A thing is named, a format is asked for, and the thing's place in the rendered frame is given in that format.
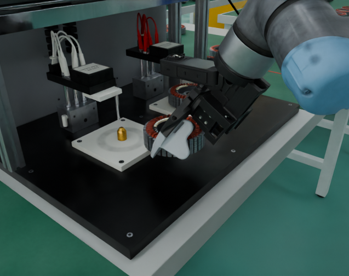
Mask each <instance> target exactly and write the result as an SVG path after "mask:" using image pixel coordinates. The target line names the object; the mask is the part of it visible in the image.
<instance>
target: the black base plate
mask: <svg viewBox="0 0 349 276"><path fill-rule="evenodd" d="M178 84H180V79H178V78H173V77H169V76H165V75H163V88H164V92H163V93H161V94H159V95H156V96H154V97H152V98H150V99H148V100H144V99H141V98H139V97H136V96H133V83H130V84H127V85H124V86H122V87H120V88H121V89H122V93H121V94H118V100H119V113H120V119H121V118H126V119H129V120H132V121H134V122H137V123H139V124H142V125H145V124H146V123H147V122H148V121H150V120H151V119H154V118H156V117H159V116H164V115H166V114H162V113H159V112H157V111H154V110H151V109H150V107H149V105H150V104H152V103H154V102H156V101H159V100H161V99H163V98H165V97H167V96H168V90H169V89H170V88H171V87H173V86H175V85H178ZM92 100H93V99H92ZM94 101H96V100H94ZM96 104H97V109H98V119H99V122H97V123H95V124H93V125H90V126H88V127H86V128H84V129H82V130H79V131H77V132H75V133H72V132H70V131H68V130H66V129H64V128H61V127H60V123H59V117H58V112H55V113H52V114H49V115H47V116H45V117H42V118H39V119H36V120H34V121H31V122H29V123H26V124H24V125H21V126H19V127H16V129H17V132H18V136H19V140H20V144H21V148H22V152H23V155H24V160H25V164H26V166H24V167H22V168H20V167H17V170H16V171H13V172H10V171H9V170H8V169H6V168H4V166H3V163H2V160H1V156H0V169H1V170H3V171H4V172H5V173H7V174H8V175H10V176H11V177H12V178H14V179H16V180H17V181H18V182H20V183H21V184H23V185H24V186H25V187H27V188H28V189H30V190H31V191H33V192H34V193H35V194H37V195H38V196H40V197H41V198H43V199H44V200H45V201H47V202H48V203H50V204H51V205H52V206H54V207H56V208H57V209H58V210H60V211H61V212H63V213H64V214H65V215H67V216H68V217H70V218H71V219H73V220H74V221H76V222H77V223H78V224H80V225H81V226H83V227H84V228H85V229H87V230H88V231H90V232H91V233H93V234H94V235H95V236H97V237H98V238H100V239H101V240H103V241H104V242H105V243H107V244H108V245H110V246H111V247H113V248H114V249H116V250H117V251H118V252H120V253H121V254H122V255H124V256H125V257H127V258H128V259H130V260H131V259H133V258H134V257H135V256H136V255H137V254H138V253H139V252H140V251H142V250H143V249H144V248H145V247H146V246H148V244H149V243H151V242H152V241H153V240H154V239H155V238H157V237H158V236H159V235H160V234H161V233H162V232H163V231H164V230H166V229H167V228H168V227H169V226H170V225H171V224H172V223H173V222H174V221H176V220H177V219H178V218H179V217H180V216H181V215H182V214H183V213H185V212H186V211H187V210H188V209H189V208H190V207H191V206H192V205H194V204H195V203H196V202H197V201H198V200H200V199H201V198H202V197H203V196H204V195H205V194H206V193H207V192H209V191H210V190H211V189H212V188H213V187H214V186H215V185H216V184H217V183H219V182H220V181H221V180H222V179H223V178H224V177H225V176H226V175H228V174H229V173H230V172H231V171H232V170H233V169H234V168H235V167H237V166H238V165H239V164H240V163H241V162H242V161H244V160H245V159H246V158H247V157H248V156H249V155H250V154H252V153H253V152H254V151H255V150H256V149H257V148H258V147H259V146H261V145H262V144H263V143H264V142H265V141H266V140H267V139H268V138H269V137H271V136H272V135H273V134H274V133H275V132H276V131H277V130H278V129H280V128H281V127H282V126H283V125H284V124H285V123H286V122H287V121H289V120H290V119H291V118H292V117H293V116H295V115H296V114H297V113H298V112H299V108H300V105H299V104H297V103H293V102H289V101H284V100H281V99H277V98H273V97H269V96H265V95H260V96H259V97H258V98H257V100H256V101H255V102H254V103H253V104H252V108H253V110H252V111H251V112H250V113H249V114H248V116H247V117H246V118H245V120H244V121H243V122H242V123H241V124H240V126H239V127H238V128H237V129H235V128H234V129H233V130H232V131H231V132H229V134H225V133H224V134H223V135H222V137H220V139H219V140H218V141H217V143H216V144H215V145H213V144H212V143H211V142H210V141H209V140H208V139H207V138H205V145H204V146H203V148H202V149H201V150H199V151H197V152H196V153H194V154H190V155H189V156H188V157H187V158H186V159H179V158H177V157H173V156H172V157H168V156H167V157H164V156H159V155H156V156H155V157H154V158H152V157H151V155H148V156H147V157H145V158H143V159H142V160H140V161H138V162H137V163H135V164H134V165H132V166H130V167H129V168H127V169H125V170H124V171H119V170H117V169H115V168H113V167H111V166H109V165H107V164H105V163H104V162H102V161H100V160H98V159H96V158H94V157H92V156H90V155H88V154H86V153H84V152H82V151H80V150H78V149H76V148H74V147H72V141H74V140H76V139H78V138H80V137H82V136H84V135H87V134H89V133H91V132H93V131H95V130H98V129H100V128H102V127H104V126H106V125H108V124H110V123H112V122H114V121H116V120H117V115H116V104H115V97H114V96H113V97H111V98H109V99H106V100H104V101H101V102H99V101H96Z"/></svg>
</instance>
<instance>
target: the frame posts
mask: <svg viewBox="0 0 349 276"><path fill-rule="evenodd" d="M209 3H210V0H196V6H195V26H194V58H198V59H204V60H207V49H208V26H209ZM168 41H169V42H173V43H179V44H181V2H179V3H173V4H169V5H168ZM0 156H1V160H2V163H3V166H4V168H6V169H8V170H9V171H10V172H13V171H16V170H17V167H20V168H22V167H24V166H26V164H25V160H24V155H23V152H22V148H21V144H20V140H19V136H18V132H17V129H16V125H15V121H14V117H13V113H12V108H11V105H10V101H9V97H8V93H7V89H6V86H5V82H4V78H3V74H2V70H1V66H0Z"/></svg>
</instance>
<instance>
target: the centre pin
mask: <svg viewBox="0 0 349 276"><path fill-rule="evenodd" d="M117 137H118V140H119V141H125V140H126V139H127V131H126V130H125V129H124V128H123V127H122V126H121V127H119V129H118V130H117Z"/></svg>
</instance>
